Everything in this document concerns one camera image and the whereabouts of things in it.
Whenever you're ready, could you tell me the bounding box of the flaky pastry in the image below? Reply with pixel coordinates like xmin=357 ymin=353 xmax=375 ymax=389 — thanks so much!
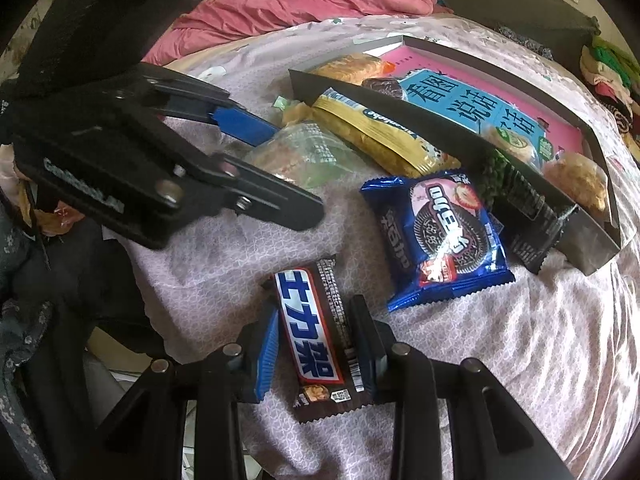
xmin=542 ymin=150 xmax=611 ymax=213

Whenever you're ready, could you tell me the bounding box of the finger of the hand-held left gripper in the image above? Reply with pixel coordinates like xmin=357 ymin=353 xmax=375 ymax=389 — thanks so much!
xmin=142 ymin=72 xmax=280 ymax=148
xmin=165 ymin=152 xmax=326 ymax=233

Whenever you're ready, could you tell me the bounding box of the pink quilt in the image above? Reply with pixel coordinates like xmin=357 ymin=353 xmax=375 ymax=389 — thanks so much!
xmin=142 ymin=0 xmax=441 ymax=68

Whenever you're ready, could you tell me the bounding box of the clear-wrapped round pastry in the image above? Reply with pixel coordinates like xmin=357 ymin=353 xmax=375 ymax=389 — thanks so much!
xmin=245 ymin=122 xmax=371 ymax=191

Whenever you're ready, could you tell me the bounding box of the black snack packet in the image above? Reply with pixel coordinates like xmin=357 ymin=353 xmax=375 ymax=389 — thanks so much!
xmin=482 ymin=147 xmax=578 ymax=275

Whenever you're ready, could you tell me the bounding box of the yellow wafer packet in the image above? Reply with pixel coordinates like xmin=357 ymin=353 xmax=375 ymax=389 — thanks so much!
xmin=310 ymin=87 xmax=461 ymax=178

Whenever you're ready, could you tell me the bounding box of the blue cookie packet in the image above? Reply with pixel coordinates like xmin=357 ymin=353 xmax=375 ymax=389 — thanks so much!
xmin=360 ymin=170 xmax=516 ymax=313

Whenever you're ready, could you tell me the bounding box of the pink floral bed sheet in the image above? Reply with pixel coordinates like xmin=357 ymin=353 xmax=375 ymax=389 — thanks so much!
xmin=125 ymin=12 xmax=640 ymax=480

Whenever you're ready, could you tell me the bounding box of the dark floral clothing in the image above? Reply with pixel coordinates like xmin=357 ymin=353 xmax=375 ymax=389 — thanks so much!
xmin=0 ymin=200 xmax=166 ymax=480

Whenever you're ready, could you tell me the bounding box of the dark patterned cloth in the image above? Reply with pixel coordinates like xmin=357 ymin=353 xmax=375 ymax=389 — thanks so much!
xmin=492 ymin=24 xmax=555 ymax=60

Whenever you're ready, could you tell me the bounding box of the orange cracker packet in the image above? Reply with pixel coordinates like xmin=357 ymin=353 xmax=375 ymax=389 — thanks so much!
xmin=312 ymin=53 xmax=396 ymax=86

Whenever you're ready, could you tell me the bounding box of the green-label round pastry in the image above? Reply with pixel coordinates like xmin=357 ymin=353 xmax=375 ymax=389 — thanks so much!
xmin=482 ymin=125 xmax=543 ymax=166

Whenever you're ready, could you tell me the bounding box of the pile of folded clothes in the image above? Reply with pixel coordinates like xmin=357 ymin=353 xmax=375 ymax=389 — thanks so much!
xmin=580 ymin=35 xmax=640 ymax=161

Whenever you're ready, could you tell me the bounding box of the pink book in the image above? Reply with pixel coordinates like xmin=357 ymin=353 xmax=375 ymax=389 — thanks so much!
xmin=372 ymin=45 xmax=586 ymax=161

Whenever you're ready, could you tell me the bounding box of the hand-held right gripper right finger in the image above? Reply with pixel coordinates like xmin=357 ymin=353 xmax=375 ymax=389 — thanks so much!
xmin=349 ymin=295 xmax=576 ymax=480

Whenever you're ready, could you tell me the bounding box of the dark cardboard box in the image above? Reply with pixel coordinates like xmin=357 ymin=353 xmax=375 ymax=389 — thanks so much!
xmin=289 ymin=35 xmax=623 ymax=276

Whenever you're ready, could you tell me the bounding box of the brown chocolate bar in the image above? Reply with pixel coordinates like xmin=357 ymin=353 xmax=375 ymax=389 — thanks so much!
xmin=262 ymin=255 xmax=376 ymax=423

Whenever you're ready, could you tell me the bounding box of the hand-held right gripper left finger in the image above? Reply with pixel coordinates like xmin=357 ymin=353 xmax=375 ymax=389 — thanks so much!
xmin=92 ymin=307 xmax=281 ymax=480

